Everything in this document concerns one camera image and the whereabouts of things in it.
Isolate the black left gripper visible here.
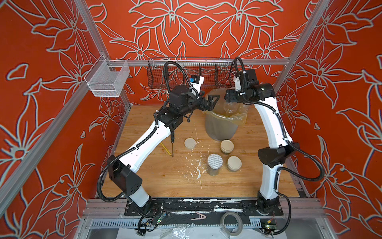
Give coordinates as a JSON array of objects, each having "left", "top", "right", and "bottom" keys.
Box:
[{"left": 179, "top": 89, "right": 220, "bottom": 118}]

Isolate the beige jar lid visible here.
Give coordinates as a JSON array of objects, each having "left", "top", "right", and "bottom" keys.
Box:
[{"left": 184, "top": 137, "right": 197, "bottom": 150}]

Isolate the jar with foil seal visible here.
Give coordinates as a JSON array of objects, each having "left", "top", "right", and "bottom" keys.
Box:
[{"left": 207, "top": 153, "right": 223, "bottom": 176}]

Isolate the clear jar with tea leaves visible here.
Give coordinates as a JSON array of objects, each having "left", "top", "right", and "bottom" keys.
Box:
[{"left": 223, "top": 103, "right": 239, "bottom": 116}]

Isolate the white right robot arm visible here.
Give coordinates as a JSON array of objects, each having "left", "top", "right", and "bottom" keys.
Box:
[{"left": 224, "top": 56, "right": 324, "bottom": 215}]

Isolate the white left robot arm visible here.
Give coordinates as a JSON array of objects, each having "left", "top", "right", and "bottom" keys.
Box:
[{"left": 96, "top": 61, "right": 220, "bottom": 218}]

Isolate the yellow plastic bin liner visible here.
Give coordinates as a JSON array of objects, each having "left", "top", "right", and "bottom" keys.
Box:
[{"left": 204, "top": 89, "right": 249, "bottom": 126}]

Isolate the silver mesh waste bin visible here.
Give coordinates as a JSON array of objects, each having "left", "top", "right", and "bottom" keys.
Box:
[{"left": 205, "top": 112, "right": 239, "bottom": 141}]

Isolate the beige lidded jar far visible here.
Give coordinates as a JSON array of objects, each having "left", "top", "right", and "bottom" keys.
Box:
[{"left": 220, "top": 139, "right": 234, "bottom": 154}]

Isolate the beige lidded jar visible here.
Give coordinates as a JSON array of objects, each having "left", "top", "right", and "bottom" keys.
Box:
[
  {"left": 220, "top": 139, "right": 234, "bottom": 154},
  {"left": 227, "top": 156, "right": 242, "bottom": 172}
]

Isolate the beige lidded jar near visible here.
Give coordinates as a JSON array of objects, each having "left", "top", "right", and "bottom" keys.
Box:
[{"left": 227, "top": 156, "right": 242, "bottom": 172}]

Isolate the yellow pencil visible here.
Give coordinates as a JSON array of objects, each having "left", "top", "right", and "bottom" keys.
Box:
[{"left": 160, "top": 143, "right": 172, "bottom": 156}]

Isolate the red clip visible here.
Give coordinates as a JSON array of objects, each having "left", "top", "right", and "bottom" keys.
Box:
[{"left": 191, "top": 212, "right": 207, "bottom": 221}]

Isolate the clear tape roll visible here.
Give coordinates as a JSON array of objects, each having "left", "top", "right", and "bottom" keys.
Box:
[{"left": 220, "top": 212, "right": 243, "bottom": 239}]

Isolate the crumpled clear plastic film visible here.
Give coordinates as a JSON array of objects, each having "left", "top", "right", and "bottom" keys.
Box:
[{"left": 159, "top": 225, "right": 194, "bottom": 239}]

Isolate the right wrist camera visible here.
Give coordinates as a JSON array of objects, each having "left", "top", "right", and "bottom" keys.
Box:
[{"left": 234, "top": 77, "right": 242, "bottom": 92}]

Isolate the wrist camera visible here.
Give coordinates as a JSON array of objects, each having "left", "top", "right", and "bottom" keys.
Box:
[
  {"left": 234, "top": 77, "right": 242, "bottom": 92},
  {"left": 189, "top": 75, "right": 204, "bottom": 97}
]

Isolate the black wire wall basket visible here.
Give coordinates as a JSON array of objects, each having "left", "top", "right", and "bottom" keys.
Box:
[{"left": 147, "top": 57, "right": 236, "bottom": 91}]

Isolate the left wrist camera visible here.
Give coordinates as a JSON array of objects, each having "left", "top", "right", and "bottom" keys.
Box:
[{"left": 189, "top": 75, "right": 204, "bottom": 97}]

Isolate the black handled screwdriver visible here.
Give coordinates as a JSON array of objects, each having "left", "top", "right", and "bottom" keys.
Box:
[{"left": 170, "top": 131, "right": 175, "bottom": 157}]

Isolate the white cable duct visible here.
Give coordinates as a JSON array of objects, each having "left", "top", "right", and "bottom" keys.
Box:
[{"left": 89, "top": 218, "right": 261, "bottom": 229}]

